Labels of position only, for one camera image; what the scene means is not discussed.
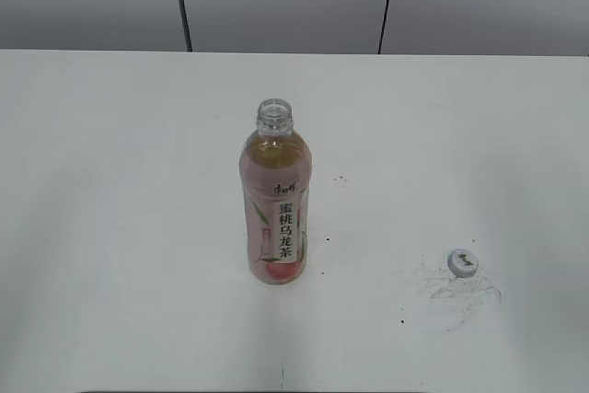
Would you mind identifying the peach oolong tea bottle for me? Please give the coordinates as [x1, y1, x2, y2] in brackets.
[239, 98, 312, 285]

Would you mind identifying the white bottle cap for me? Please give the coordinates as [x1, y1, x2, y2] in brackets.
[447, 249, 479, 279]

